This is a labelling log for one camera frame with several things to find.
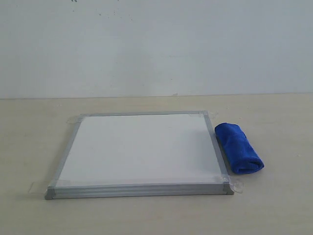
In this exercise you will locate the blue cloth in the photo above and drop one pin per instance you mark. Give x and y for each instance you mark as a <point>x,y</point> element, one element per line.
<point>241,156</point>

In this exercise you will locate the white board aluminium frame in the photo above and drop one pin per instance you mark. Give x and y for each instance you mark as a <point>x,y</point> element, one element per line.
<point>141,154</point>

